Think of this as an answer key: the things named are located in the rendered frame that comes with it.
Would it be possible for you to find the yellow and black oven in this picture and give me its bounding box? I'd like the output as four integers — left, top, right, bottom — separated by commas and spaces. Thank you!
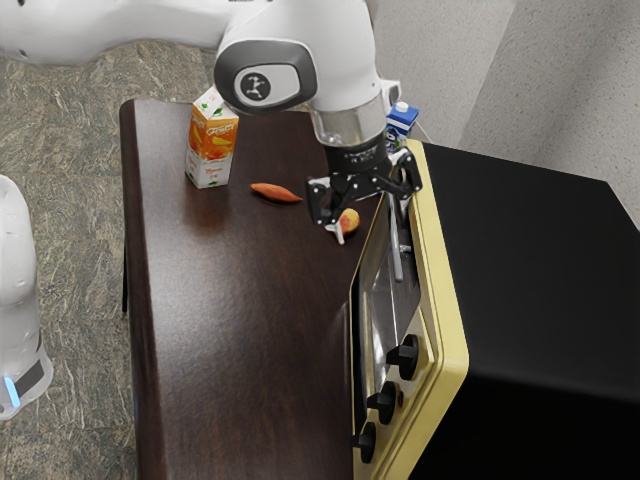
347, 138, 640, 480

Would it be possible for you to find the peach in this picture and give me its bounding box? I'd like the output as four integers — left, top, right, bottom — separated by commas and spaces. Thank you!
335, 207, 362, 236

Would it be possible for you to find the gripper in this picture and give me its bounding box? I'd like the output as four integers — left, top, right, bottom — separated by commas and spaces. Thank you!
305, 135, 424, 246

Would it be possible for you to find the blue and white milk carton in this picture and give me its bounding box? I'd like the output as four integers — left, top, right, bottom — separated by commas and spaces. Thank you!
383, 100, 420, 154

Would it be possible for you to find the orange juice carton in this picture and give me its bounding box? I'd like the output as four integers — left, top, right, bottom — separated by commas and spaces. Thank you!
183, 84, 241, 190

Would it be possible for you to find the orange sweet potato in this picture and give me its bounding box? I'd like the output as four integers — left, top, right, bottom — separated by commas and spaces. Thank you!
249, 182, 305, 204

